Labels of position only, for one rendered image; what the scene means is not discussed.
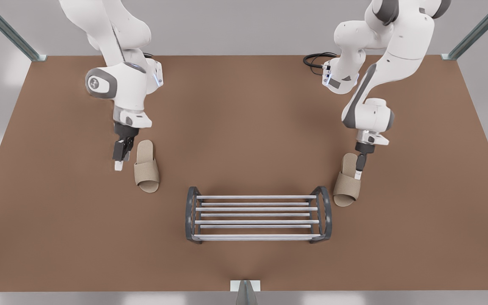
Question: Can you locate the grey metal shoe rack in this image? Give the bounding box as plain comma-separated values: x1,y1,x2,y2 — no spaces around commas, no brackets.
185,186,333,244

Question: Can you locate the beige slipper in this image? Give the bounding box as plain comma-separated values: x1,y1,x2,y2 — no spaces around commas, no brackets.
333,153,362,208
134,140,160,194

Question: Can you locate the silver frame post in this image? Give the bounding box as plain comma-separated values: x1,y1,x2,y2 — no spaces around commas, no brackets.
230,280,261,305
0,0,47,62
441,0,488,61

